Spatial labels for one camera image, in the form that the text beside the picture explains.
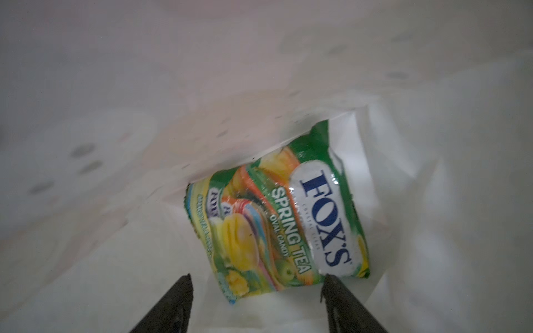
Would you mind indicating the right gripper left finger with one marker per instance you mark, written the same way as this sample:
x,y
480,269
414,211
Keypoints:
x,y
171,314

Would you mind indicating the dark green snack bag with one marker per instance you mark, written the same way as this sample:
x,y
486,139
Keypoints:
x,y
286,220

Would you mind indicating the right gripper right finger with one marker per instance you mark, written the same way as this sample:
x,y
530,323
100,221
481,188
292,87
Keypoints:
x,y
346,314

